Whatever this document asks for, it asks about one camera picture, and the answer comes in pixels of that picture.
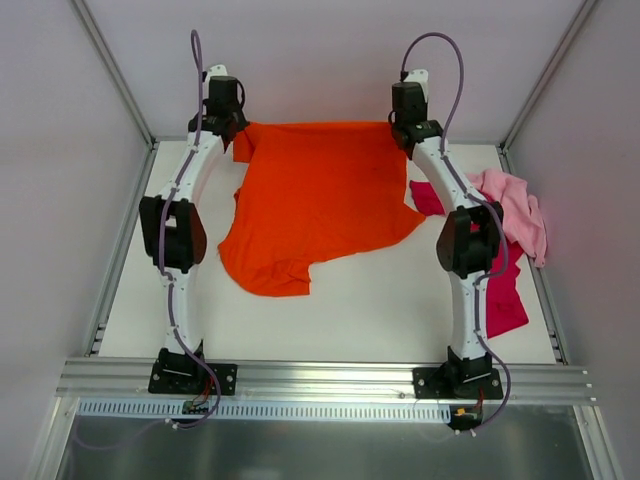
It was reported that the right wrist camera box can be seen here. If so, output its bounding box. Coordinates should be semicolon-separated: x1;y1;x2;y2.
400;69;429;99

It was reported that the right aluminium frame post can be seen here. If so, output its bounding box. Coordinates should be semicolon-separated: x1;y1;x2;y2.
499;0;600;153

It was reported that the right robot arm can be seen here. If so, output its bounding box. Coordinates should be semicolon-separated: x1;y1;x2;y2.
388;80;508;399

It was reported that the magenta t shirt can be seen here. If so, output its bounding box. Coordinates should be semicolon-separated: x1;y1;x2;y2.
409;180;529;339

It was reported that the left aluminium frame post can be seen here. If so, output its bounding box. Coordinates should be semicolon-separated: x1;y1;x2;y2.
69;0;156;149

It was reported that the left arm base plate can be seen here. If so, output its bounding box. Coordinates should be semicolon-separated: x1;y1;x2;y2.
147;363;237;396

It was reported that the orange t shirt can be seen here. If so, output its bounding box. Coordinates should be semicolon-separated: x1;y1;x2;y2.
218;122;425;297

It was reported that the light pink t shirt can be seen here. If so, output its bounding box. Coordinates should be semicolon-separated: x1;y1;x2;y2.
468;169;547;268

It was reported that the white slotted cable duct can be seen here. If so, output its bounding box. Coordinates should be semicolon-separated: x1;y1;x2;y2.
77;398;451;424

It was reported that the aluminium frame post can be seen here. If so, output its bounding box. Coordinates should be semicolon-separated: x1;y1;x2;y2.
499;0;600;153
69;0;156;149

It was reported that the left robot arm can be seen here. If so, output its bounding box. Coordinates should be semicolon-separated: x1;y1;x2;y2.
138;71;249;398

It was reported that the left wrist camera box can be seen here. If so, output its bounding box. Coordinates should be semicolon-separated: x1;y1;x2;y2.
202;64;228;82

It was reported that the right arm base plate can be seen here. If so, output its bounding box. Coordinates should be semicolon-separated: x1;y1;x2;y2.
412;365;504;400

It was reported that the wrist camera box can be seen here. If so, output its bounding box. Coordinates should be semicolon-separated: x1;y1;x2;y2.
202;64;228;82
400;69;429;99

